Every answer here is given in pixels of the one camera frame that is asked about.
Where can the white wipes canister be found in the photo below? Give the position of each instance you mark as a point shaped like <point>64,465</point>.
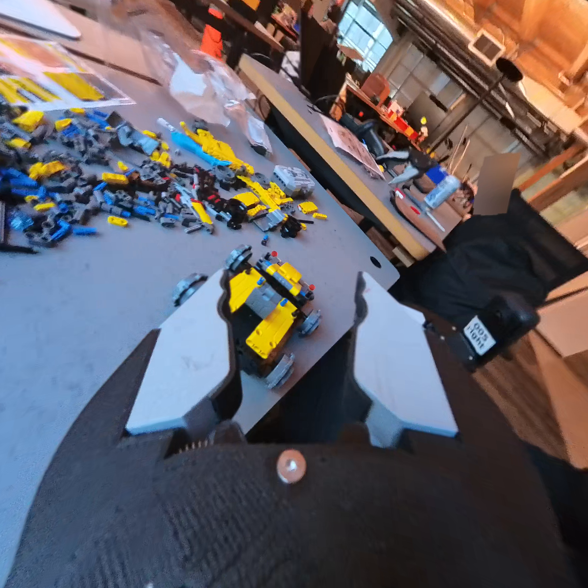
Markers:
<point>441,190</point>

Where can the paned window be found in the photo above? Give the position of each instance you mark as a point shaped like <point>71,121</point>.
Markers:
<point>363,32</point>

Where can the spare hand-held gripper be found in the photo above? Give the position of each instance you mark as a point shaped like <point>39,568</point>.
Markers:
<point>409,165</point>

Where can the yellow toy brick car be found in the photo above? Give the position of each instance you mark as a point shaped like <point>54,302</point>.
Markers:
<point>271,333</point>

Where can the grey pen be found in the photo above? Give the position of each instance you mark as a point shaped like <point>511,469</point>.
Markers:
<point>427,213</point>

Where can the black floor lamp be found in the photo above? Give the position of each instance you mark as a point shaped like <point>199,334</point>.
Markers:
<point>510,71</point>

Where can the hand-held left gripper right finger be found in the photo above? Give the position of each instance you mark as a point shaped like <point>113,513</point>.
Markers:
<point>399,367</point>

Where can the silver monitor stand base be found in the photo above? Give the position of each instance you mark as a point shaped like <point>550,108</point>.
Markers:
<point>41,20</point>

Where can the pile of small brick parts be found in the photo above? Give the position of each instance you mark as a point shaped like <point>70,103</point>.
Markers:
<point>69,193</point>

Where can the yellow and black sticker sheet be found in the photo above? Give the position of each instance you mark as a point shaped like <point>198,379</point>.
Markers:
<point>50,78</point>

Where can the grey desk with wooden edge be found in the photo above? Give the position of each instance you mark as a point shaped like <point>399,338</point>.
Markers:
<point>303,115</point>

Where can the yellow curved panel piece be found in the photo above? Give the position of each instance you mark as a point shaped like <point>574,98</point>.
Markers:
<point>202,213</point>

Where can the white paper leaflet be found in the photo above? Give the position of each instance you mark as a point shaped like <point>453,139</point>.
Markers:
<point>351,142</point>

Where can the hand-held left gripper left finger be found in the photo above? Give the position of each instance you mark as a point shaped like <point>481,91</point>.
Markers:
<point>188,367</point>

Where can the person's upper body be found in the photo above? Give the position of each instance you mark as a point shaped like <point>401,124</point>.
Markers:
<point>482,257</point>

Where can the grey battery box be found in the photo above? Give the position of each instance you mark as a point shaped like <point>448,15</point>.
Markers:
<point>294,179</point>

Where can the small yellow link piece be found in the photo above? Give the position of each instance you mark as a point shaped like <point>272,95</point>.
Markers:
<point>118,221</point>

